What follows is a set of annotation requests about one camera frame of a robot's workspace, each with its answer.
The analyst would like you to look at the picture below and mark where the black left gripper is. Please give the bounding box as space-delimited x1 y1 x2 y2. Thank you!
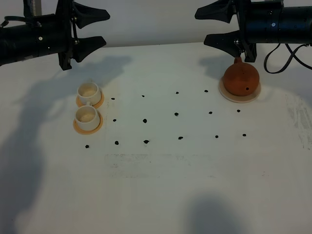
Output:
55 0 110 71

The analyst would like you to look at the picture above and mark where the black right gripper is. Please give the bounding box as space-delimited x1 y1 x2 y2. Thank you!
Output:
195 0 283 63

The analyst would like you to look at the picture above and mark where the brown clay teapot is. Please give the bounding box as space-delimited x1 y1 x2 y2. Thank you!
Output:
223 57 260 97

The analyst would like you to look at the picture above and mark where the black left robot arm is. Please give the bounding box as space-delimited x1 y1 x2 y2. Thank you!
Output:
0 0 110 71

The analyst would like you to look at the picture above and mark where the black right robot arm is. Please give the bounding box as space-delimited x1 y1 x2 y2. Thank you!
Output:
195 0 312 62

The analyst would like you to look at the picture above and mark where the cream round teapot coaster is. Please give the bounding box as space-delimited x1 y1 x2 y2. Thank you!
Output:
218 78 261 103

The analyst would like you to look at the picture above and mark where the white far teacup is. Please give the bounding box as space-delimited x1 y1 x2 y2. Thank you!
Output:
77 82 101 105

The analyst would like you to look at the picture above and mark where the white teacup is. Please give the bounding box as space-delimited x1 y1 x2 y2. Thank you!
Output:
77 82 101 105
75 104 98 122

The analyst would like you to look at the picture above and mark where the orange far cup coaster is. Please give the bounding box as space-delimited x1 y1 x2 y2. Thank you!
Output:
76 91 104 109

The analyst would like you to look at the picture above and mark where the orange cup coaster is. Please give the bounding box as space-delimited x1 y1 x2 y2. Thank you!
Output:
76 91 104 109
73 113 104 135

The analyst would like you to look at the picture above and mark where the white near teacup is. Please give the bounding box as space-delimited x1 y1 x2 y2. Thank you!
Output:
75 104 98 122

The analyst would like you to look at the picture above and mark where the orange near cup coaster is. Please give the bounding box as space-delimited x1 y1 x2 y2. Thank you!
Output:
73 113 104 135

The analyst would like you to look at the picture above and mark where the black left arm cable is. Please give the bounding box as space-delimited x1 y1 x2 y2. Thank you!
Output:
0 16 41 29

